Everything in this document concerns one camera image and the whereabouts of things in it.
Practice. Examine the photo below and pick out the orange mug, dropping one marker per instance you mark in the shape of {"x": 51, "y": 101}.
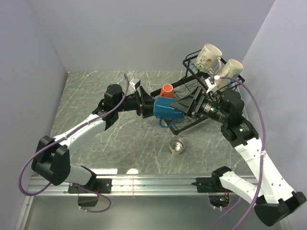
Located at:
{"x": 167, "y": 91}

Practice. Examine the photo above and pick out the stainless steel cup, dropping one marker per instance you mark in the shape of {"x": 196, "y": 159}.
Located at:
{"x": 176, "y": 146}

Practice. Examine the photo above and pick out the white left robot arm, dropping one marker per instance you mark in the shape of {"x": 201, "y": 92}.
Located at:
{"x": 53, "y": 161}

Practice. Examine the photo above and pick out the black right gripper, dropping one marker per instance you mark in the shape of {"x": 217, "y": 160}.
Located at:
{"x": 184, "y": 104}

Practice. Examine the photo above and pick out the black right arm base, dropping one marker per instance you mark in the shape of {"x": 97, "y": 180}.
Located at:
{"x": 207, "y": 185}

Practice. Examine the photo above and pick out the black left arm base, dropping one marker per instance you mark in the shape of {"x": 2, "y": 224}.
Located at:
{"x": 100, "y": 185}

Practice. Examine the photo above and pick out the dark blue handled mug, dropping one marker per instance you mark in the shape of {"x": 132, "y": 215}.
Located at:
{"x": 163, "y": 111}

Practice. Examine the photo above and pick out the aluminium mounting rail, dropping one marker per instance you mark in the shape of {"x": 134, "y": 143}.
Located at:
{"x": 130, "y": 185}

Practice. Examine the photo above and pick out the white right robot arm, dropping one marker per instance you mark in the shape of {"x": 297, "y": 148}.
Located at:
{"x": 273, "y": 198}

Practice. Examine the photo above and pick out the black wire dish rack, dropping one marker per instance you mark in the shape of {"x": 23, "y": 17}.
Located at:
{"x": 184, "y": 87}

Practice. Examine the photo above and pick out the green inside floral mug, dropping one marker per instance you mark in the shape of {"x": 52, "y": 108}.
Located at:
{"x": 209, "y": 59}

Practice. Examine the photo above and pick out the beige floral mug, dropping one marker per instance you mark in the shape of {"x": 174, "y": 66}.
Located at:
{"x": 231, "y": 69}

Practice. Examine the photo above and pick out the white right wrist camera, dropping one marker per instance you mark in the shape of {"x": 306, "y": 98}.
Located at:
{"x": 211, "y": 83}

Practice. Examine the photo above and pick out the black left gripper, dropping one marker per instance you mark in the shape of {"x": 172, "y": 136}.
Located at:
{"x": 145, "y": 103}

